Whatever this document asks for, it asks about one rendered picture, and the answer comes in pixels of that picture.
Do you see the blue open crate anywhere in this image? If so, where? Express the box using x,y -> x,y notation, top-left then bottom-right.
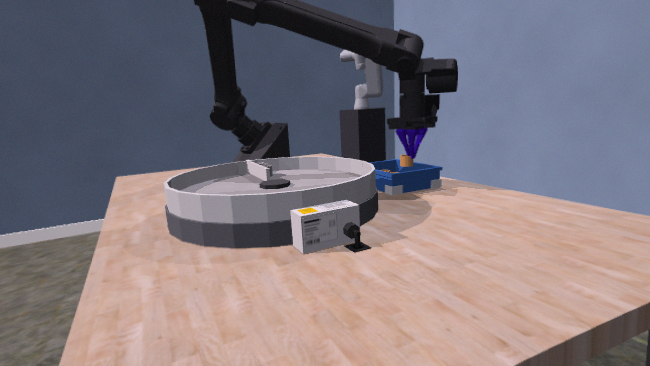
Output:
370,159 -> 442,195

